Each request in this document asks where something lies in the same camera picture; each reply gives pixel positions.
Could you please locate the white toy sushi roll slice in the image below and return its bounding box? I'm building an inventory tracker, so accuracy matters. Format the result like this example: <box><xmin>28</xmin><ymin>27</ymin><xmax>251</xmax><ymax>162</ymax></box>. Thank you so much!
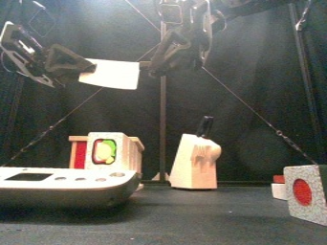
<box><xmin>83</xmin><ymin>131</ymin><xmax>131</xmax><ymax>175</ymax></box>

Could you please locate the speckled sushi piece red centre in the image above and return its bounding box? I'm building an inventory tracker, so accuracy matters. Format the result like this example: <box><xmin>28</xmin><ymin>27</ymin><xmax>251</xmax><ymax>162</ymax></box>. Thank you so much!
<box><xmin>283</xmin><ymin>164</ymin><xmax>327</xmax><ymax>228</ymax></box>

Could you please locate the wooden box red inside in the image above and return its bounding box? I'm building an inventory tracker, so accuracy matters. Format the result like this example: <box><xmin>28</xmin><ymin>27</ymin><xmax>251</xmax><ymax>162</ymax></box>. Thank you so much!
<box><xmin>68</xmin><ymin>135</ymin><xmax>147</xmax><ymax>175</ymax></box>

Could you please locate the pale wooden toy knife block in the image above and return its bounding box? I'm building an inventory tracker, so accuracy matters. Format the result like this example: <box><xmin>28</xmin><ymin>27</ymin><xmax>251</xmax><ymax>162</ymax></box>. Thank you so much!
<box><xmin>167</xmin><ymin>132</ymin><xmax>223</xmax><ymax>191</ymax></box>

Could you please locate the white toy induction cooktop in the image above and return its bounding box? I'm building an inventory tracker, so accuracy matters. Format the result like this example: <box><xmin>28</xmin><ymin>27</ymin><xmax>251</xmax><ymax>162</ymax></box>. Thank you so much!
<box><xmin>0</xmin><ymin>166</ymin><xmax>143</xmax><ymax>209</ymax></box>

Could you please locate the toy nigiri red topping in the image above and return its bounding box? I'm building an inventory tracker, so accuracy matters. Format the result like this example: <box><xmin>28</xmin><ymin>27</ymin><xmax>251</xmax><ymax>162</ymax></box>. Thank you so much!
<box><xmin>270</xmin><ymin>174</ymin><xmax>289</xmax><ymax>202</ymax></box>

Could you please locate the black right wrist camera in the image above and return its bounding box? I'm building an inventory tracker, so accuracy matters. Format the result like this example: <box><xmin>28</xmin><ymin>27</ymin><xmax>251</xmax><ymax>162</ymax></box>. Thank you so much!
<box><xmin>158</xmin><ymin>1</ymin><xmax>186</xmax><ymax>26</ymax></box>

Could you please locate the thin diagonal brace wire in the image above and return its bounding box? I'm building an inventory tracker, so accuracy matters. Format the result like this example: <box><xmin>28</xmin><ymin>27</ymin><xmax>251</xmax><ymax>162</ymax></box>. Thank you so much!
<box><xmin>123</xmin><ymin>0</ymin><xmax>319</xmax><ymax>167</ymax></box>
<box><xmin>0</xmin><ymin>42</ymin><xmax>163</xmax><ymax>168</ymax></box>

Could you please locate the black vertical frame pole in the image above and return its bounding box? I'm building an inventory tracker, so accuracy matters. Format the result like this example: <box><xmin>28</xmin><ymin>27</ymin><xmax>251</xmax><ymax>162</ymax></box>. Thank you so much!
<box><xmin>158</xmin><ymin>18</ymin><xmax>169</xmax><ymax>184</ymax></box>

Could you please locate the grey hanging cable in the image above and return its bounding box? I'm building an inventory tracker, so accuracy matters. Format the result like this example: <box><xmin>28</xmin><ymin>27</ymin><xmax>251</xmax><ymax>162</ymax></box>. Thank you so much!
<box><xmin>295</xmin><ymin>0</ymin><xmax>313</xmax><ymax>33</ymax></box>

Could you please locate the black frame post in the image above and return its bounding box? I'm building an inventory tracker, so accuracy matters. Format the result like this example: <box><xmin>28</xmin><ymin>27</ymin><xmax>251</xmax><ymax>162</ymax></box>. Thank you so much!
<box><xmin>287</xmin><ymin>2</ymin><xmax>323</xmax><ymax>162</ymax></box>

